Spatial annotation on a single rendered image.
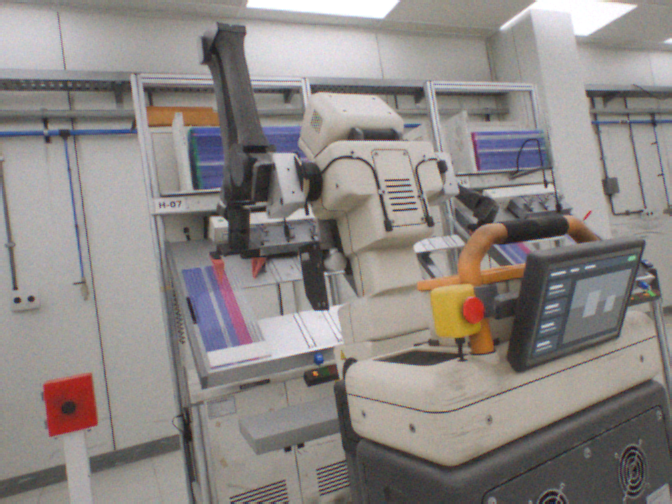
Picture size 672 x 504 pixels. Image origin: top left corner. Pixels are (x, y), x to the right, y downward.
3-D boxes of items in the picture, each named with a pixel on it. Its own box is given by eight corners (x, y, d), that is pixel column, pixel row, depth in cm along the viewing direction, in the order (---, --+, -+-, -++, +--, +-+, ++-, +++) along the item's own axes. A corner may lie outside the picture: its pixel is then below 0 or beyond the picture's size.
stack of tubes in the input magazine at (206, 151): (314, 182, 225) (305, 123, 226) (199, 189, 204) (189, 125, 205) (304, 188, 236) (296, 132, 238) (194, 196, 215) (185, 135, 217)
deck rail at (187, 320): (208, 388, 157) (208, 375, 153) (201, 390, 156) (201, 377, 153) (169, 252, 207) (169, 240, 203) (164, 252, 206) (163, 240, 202)
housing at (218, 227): (320, 242, 232) (324, 216, 223) (213, 255, 211) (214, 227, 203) (313, 232, 237) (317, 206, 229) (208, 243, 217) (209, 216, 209)
